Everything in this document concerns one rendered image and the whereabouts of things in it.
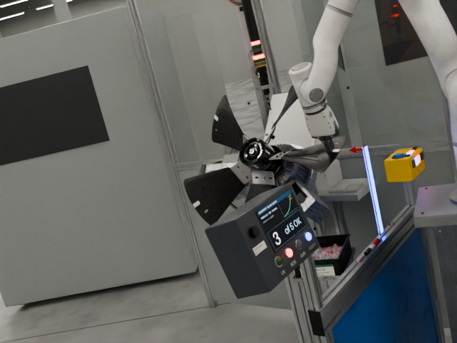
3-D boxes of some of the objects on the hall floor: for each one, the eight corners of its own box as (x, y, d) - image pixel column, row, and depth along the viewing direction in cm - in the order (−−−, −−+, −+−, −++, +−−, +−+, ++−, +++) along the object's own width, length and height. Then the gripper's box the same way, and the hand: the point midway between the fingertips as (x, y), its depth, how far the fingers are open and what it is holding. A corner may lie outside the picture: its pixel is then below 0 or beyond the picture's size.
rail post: (443, 382, 248) (414, 217, 232) (453, 384, 246) (424, 217, 229) (441, 388, 245) (411, 221, 229) (450, 390, 243) (421, 221, 226)
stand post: (317, 391, 264) (274, 209, 244) (334, 395, 258) (292, 209, 239) (312, 397, 261) (268, 213, 241) (330, 401, 255) (286, 213, 235)
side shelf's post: (363, 341, 295) (332, 191, 277) (370, 342, 292) (339, 191, 274) (360, 345, 292) (328, 194, 274) (367, 346, 289) (336, 194, 271)
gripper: (291, 113, 197) (309, 157, 205) (330, 109, 187) (346, 154, 195) (300, 103, 201) (316, 145, 209) (338, 97, 192) (353, 142, 200)
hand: (329, 145), depth 202 cm, fingers closed
